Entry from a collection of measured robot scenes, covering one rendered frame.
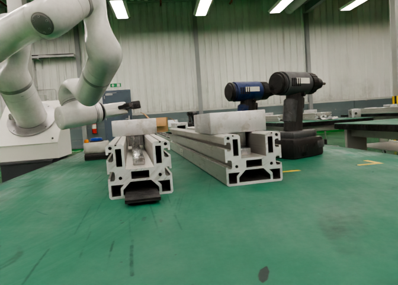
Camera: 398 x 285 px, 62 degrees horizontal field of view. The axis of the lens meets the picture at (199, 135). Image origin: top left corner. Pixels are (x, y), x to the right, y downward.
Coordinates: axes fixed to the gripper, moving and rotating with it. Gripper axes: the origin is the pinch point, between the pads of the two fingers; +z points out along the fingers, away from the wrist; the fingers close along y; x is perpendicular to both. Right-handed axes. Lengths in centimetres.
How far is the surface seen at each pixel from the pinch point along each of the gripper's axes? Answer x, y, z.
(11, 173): -16, -24, -44
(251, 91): -5, 60, 2
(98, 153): -14.7, 13.8, -26.7
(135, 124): -8, 48, -33
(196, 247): -20, 96, -62
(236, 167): -19, 82, -38
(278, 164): -20, 87, -33
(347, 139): -54, 13, 180
